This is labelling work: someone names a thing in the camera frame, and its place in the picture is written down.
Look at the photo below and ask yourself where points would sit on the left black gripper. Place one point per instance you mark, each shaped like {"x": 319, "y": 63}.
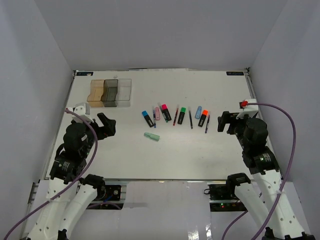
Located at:
{"x": 109, "y": 129}

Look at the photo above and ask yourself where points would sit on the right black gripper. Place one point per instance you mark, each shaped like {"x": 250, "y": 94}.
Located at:
{"x": 228, "y": 118}

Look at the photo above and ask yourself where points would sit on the orange cap black highlighter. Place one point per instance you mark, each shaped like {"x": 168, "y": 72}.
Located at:
{"x": 202, "y": 118}

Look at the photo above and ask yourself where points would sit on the blue cap black highlighter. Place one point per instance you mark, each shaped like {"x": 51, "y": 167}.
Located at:
{"x": 147, "y": 119}

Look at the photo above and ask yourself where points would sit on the green cap black highlighter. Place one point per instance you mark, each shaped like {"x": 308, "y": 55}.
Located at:
{"x": 181, "y": 115}

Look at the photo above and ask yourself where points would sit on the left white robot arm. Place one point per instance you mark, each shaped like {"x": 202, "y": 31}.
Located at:
{"x": 69, "y": 194}

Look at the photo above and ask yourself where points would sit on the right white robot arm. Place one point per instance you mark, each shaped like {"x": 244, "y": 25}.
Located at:
{"x": 271, "y": 210}

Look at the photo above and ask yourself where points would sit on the purple pen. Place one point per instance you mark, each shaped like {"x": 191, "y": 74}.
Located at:
{"x": 208, "y": 122}

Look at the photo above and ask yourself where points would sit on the clear transparent container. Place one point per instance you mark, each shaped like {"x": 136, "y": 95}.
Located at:
{"x": 124, "y": 90}

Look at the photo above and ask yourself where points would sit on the black pen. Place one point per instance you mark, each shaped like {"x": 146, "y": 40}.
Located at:
{"x": 190, "y": 118}

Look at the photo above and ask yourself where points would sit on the amber transparent container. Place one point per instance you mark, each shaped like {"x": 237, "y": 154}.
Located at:
{"x": 94, "y": 99}

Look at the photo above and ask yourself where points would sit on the right blue table label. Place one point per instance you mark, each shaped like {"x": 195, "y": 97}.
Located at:
{"x": 234, "y": 73}

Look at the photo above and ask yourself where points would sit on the blue table label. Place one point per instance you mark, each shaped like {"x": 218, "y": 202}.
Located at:
{"x": 84, "y": 73}
{"x": 234, "y": 73}

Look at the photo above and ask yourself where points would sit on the blue pen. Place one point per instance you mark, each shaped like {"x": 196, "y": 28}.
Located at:
{"x": 154, "y": 117}

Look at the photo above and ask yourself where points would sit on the red pen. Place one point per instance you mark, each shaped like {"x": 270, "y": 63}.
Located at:
{"x": 176, "y": 115}

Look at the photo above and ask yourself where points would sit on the mint green correction tape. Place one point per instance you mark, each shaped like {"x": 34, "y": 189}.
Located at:
{"x": 152, "y": 136}

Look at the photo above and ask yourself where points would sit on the green pen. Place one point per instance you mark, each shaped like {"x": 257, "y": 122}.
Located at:
{"x": 162, "y": 112}

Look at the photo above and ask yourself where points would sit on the left blue table label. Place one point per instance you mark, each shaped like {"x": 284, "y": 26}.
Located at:
{"x": 84, "y": 73}

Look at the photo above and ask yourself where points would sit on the pink cap black highlighter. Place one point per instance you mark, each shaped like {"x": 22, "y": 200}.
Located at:
{"x": 166, "y": 112}

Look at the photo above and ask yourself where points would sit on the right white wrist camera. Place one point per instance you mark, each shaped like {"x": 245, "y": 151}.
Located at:
{"x": 248, "y": 108}

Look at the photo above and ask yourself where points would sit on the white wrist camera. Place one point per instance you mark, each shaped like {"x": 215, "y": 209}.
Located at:
{"x": 248, "y": 108}
{"x": 83, "y": 110}

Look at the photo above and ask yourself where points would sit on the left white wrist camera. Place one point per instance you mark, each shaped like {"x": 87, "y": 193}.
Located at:
{"x": 83, "y": 110}

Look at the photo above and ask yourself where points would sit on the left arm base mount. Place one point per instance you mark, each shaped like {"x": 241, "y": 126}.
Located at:
{"x": 109, "y": 197}

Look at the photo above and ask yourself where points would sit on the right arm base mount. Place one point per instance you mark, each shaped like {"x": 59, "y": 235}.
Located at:
{"x": 221, "y": 199}

